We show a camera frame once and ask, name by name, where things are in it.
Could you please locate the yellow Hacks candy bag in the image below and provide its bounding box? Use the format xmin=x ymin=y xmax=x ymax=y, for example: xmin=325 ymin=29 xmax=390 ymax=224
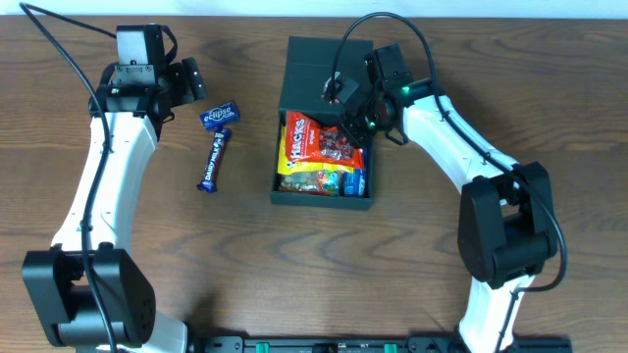
xmin=277 ymin=126 xmax=354 ymax=176

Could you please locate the blue eclipse gum pack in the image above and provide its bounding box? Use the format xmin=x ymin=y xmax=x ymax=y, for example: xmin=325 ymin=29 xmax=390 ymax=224
xmin=199 ymin=101 xmax=240 ymax=131

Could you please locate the Haribo worms candy bag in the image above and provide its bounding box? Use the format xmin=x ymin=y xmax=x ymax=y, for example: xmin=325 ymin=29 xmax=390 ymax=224
xmin=279 ymin=170 xmax=344 ymax=196

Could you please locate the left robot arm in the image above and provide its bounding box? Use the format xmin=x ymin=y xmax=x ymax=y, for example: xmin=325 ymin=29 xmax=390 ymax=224
xmin=22 ymin=58 xmax=206 ymax=352

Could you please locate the dark green open box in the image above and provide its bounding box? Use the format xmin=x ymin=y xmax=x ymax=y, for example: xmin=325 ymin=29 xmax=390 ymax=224
xmin=270 ymin=36 xmax=374 ymax=211

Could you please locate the blue cookie pack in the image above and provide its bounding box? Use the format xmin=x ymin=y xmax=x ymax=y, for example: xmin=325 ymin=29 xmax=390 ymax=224
xmin=342 ymin=149 xmax=368 ymax=197

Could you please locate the purple Dairy Milk bar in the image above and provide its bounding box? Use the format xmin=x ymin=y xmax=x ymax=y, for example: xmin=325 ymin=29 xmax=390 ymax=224
xmin=197 ymin=126 xmax=232 ymax=193

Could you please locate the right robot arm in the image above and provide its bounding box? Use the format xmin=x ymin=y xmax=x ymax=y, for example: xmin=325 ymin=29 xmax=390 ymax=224
xmin=325 ymin=45 xmax=565 ymax=352

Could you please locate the red Hacks candy bag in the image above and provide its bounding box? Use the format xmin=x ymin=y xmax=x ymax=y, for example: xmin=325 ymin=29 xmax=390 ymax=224
xmin=285 ymin=111 xmax=364 ymax=169

